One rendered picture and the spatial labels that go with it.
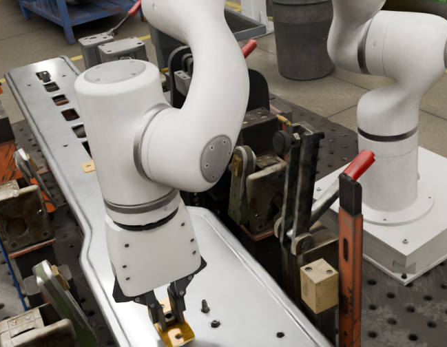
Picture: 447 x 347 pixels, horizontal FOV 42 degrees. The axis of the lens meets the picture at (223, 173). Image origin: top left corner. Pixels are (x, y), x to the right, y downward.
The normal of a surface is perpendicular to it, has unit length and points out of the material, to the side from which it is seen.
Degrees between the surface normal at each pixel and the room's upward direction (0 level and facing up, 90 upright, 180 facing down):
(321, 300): 90
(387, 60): 94
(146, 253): 91
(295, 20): 93
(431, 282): 0
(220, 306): 0
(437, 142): 0
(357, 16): 130
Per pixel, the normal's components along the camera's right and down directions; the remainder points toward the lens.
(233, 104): 0.77, 0.10
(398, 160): 0.15, 0.53
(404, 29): -0.47, -0.33
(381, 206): -0.48, 0.55
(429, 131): -0.11, -0.85
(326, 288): 0.44, 0.43
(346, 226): -0.89, 0.32
